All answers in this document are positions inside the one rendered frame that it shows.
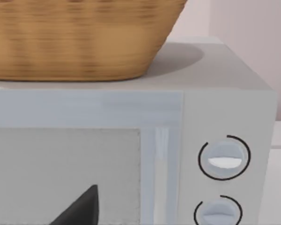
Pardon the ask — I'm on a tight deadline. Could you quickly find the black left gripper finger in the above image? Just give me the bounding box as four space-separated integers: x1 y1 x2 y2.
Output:
49 184 100 225

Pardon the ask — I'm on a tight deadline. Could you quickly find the pale blue microwave door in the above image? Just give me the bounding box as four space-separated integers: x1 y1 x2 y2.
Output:
0 91 184 225

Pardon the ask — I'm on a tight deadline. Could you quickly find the pale microwave knob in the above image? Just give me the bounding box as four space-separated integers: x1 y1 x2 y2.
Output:
200 199 237 225
205 139 245 177

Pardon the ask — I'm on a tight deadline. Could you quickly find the woven wicker basket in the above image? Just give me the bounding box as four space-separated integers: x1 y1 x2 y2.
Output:
0 0 187 82

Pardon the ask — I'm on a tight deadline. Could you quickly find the pale microwave oven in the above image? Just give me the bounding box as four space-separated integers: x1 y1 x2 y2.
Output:
0 36 277 225

